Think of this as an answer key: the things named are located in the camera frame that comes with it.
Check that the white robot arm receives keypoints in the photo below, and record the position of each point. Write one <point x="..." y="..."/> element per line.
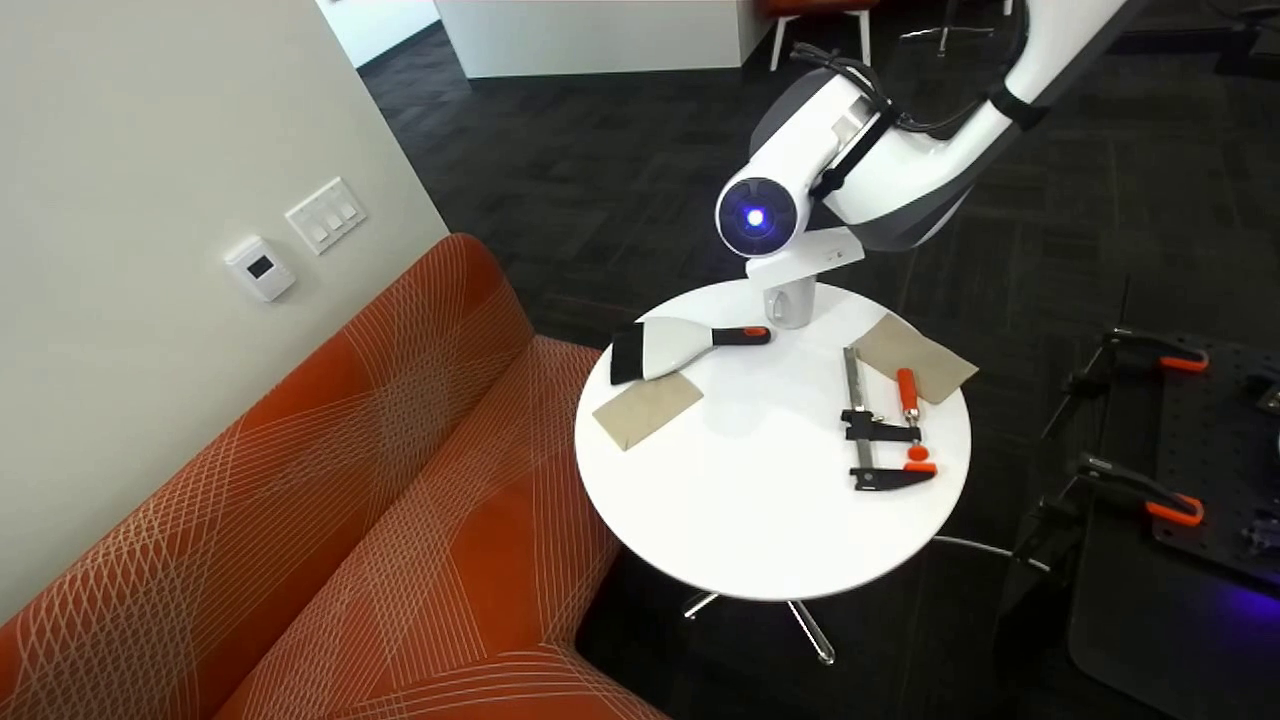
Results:
<point x="855" y="144"/>

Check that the white cup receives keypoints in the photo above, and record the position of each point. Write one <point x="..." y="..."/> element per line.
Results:
<point x="789" y="306"/>

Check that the orange black bar clamps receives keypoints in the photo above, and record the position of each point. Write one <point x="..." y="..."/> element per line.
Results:
<point x="879" y="424"/>

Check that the beige flat board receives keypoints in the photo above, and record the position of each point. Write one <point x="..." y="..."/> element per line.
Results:
<point x="921" y="356"/>

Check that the metal table base legs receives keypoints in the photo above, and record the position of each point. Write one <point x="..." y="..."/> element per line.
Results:
<point x="811" y="632"/>

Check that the white cabinet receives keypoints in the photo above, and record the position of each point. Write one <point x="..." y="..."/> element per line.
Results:
<point x="585" y="34"/>

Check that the orange patterned sofa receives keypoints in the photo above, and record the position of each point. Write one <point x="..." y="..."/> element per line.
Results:
<point x="335" y="535"/>

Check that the orange chair white legs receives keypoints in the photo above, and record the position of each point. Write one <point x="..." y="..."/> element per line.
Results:
<point x="813" y="5"/>

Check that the black spring clamp orange grip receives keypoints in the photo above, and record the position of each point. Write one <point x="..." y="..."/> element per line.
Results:
<point x="1175" y="504"/>
<point x="1182" y="361"/>

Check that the black equipment cart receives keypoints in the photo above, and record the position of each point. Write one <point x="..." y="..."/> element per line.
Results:
<point x="1175" y="627"/>

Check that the white light switch plate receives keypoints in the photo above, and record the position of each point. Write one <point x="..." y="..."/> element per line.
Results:
<point x="324" y="212"/>

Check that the white wall thermostat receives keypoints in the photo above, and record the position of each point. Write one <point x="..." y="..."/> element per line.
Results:
<point x="263" y="271"/>

